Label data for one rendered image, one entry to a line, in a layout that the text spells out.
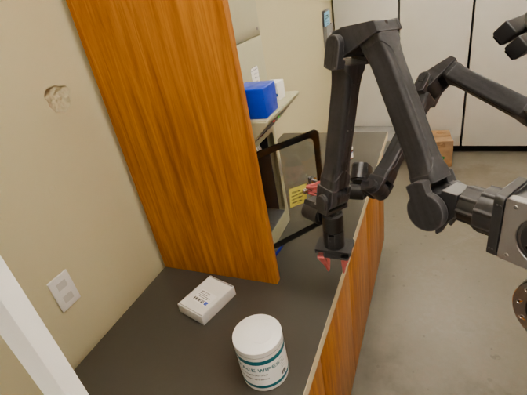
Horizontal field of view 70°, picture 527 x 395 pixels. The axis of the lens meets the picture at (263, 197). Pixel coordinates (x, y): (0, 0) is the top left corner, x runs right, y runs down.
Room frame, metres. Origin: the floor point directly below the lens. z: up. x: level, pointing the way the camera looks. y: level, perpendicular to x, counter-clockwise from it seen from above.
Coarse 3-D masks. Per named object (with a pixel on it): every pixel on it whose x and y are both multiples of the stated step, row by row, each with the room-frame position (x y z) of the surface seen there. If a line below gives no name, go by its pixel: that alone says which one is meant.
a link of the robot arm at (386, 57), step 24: (360, 24) 0.78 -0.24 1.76; (384, 24) 0.76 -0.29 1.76; (360, 48) 0.82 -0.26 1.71; (384, 48) 0.74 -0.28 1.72; (384, 72) 0.74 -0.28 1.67; (408, 72) 0.73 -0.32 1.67; (384, 96) 0.73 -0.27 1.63; (408, 96) 0.70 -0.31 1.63; (408, 120) 0.68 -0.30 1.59; (408, 144) 0.67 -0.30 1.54; (432, 144) 0.66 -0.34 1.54; (408, 168) 0.66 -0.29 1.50; (432, 168) 0.62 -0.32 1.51; (408, 192) 0.63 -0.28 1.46; (432, 192) 0.60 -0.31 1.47; (432, 216) 0.58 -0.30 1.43
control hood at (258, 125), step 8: (288, 96) 1.31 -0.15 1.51; (280, 104) 1.23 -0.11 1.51; (288, 104) 1.27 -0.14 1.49; (280, 112) 1.20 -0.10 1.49; (256, 120) 1.11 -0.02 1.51; (264, 120) 1.10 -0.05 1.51; (272, 120) 1.14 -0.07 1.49; (256, 128) 1.10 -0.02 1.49; (264, 128) 1.09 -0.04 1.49; (256, 136) 1.10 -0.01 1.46
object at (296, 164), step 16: (288, 144) 1.21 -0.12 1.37; (304, 144) 1.24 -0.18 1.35; (272, 160) 1.18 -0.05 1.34; (288, 160) 1.21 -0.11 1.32; (304, 160) 1.24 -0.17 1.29; (320, 160) 1.27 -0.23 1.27; (272, 176) 1.17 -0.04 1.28; (288, 176) 1.20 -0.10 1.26; (304, 176) 1.23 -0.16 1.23; (320, 176) 1.26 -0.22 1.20; (272, 192) 1.17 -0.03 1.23; (288, 192) 1.20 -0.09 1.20; (272, 208) 1.16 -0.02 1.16; (288, 208) 1.19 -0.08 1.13; (272, 224) 1.16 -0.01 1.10; (288, 224) 1.19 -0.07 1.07; (304, 224) 1.22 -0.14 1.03; (288, 240) 1.18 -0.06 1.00
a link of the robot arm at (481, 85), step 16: (448, 64) 1.18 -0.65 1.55; (432, 80) 1.18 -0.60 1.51; (448, 80) 1.18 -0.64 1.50; (464, 80) 1.12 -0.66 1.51; (480, 80) 1.08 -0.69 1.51; (432, 96) 1.21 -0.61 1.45; (480, 96) 1.05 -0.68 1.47; (496, 96) 1.00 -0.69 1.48; (512, 96) 0.97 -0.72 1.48; (512, 112) 0.94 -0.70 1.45
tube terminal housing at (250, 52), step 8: (248, 40) 1.33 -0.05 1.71; (256, 40) 1.38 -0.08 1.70; (240, 48) 1.26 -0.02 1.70; (248, 48) 1.31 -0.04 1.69; (256, 48) 1.37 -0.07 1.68; (240, 56) 1.25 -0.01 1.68; (248, 56) 1.30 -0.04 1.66; (256, 56) 1.36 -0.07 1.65; (240, 64) 1.24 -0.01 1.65; (248, 64) 1.29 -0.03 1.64; (256, 64) 1.35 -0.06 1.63; (264, 64) 1.41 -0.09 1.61; (248, 72) 1.28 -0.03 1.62; (264, 72) 1.40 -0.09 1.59; (248, 80) 1.28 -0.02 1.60; (264, 80) 1.39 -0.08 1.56; (272, 128) 1.39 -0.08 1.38; (264, 136) 1.32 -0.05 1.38; (272, 136) 1.42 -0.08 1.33; (256, 144) 1.25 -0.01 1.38; (272, 144) 1.43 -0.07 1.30
